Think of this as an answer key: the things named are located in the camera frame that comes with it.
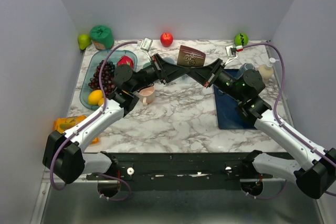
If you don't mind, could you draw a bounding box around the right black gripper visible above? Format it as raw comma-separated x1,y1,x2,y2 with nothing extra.
186,59,244,102

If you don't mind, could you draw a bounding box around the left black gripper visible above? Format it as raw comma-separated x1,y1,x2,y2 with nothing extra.
130,54,190,94

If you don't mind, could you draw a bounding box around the pink mug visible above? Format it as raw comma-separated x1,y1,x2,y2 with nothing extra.
139,86,155,106

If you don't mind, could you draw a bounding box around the brown patterned mug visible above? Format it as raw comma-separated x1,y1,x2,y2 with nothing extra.
177,45,206,67

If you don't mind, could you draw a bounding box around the dark teal mug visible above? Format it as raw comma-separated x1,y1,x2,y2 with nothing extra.
235,63,255,79

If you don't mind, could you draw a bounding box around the grey blue mug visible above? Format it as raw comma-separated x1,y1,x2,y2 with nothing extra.
163,57,175,65

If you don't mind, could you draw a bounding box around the mint green mug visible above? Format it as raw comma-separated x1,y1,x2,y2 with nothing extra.
142,62,152,69

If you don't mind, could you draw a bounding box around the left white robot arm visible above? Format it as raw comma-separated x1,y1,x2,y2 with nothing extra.
43,54,190,184

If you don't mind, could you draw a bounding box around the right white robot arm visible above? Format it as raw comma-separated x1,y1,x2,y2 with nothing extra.
188,59,335,199

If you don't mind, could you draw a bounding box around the red apple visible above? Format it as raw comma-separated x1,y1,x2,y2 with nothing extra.
160,33,173,47

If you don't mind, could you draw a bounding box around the red dragon fruit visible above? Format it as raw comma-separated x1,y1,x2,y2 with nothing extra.
117,55,134,69

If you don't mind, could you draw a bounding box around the green striped ball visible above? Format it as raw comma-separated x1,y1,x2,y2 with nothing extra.
234,33,249,47

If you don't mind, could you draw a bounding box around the dark blue tray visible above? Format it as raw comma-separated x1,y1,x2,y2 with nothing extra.
213,81,256,130

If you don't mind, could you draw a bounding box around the cream soap pump bottle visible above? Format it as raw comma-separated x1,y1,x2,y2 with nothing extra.
258,58,278,82

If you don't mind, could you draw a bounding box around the dark purple grapes bunch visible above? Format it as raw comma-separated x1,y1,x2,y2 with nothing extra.
88,60,118,98

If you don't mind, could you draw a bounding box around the small yellow lemon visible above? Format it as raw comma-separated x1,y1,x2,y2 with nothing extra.
98,98,104,106

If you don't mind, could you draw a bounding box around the teal transparent fruit tray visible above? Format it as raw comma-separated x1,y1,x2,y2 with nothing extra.
79,50,138,111

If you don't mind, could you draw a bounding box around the yellow mango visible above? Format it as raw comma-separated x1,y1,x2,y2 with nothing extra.
88,90,103,106

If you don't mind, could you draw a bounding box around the green pear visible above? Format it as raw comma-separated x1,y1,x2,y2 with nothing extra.
78,34,91,50

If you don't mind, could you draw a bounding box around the orange snack bag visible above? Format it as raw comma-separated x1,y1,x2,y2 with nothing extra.
53,115,86,133

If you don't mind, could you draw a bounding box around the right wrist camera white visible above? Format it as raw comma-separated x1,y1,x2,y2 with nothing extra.
225,45,244,65

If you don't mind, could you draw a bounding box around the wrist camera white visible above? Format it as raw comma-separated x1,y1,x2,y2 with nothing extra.
138,37,153,57
225,45,244,65

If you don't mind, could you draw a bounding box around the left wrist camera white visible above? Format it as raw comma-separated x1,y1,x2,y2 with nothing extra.
138,37,153,57

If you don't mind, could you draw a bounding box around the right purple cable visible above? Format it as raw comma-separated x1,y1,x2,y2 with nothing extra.
243,42,336,167

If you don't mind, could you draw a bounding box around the black table front rail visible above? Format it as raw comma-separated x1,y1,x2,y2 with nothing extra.
83,152,300,192

